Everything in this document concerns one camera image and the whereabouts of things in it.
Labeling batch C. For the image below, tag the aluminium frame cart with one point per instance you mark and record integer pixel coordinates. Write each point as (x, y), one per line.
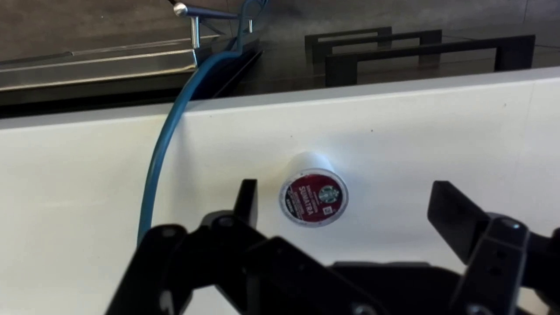
(89, 63)

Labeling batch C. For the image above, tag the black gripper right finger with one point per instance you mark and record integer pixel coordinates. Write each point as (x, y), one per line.
(502, 255)

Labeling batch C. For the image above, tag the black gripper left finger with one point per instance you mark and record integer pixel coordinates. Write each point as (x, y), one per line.
(199, 267)

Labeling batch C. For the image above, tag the maroon lid coffee capsule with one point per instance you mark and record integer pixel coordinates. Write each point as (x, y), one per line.
(314, 197)

